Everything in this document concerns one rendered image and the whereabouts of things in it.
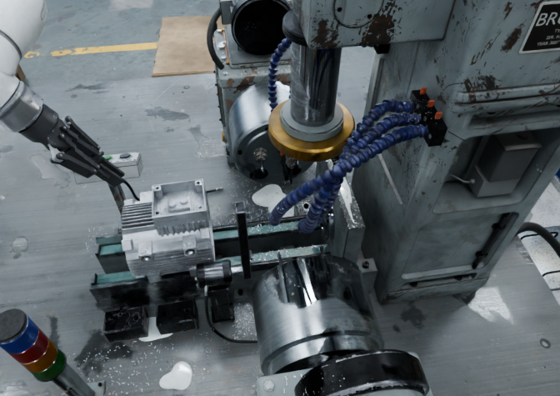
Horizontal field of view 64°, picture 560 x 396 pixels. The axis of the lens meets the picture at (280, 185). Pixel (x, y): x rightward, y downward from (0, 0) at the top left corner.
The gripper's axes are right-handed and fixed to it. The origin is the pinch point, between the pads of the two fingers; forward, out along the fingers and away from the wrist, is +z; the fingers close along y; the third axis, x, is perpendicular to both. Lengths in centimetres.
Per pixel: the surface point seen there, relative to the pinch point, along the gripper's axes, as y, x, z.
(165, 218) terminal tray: -10.8, -7.2, 11.0
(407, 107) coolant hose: -17, -64, 9
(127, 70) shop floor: 227, 94, 83
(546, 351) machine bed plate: -42, -68, 85
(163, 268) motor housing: -15.2, 1.7, 20.8
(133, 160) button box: 15.4, 4.2, 11.1
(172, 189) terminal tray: -1.1, -7.7, 12.6
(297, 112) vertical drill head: -8.3, -45.2, 4.8
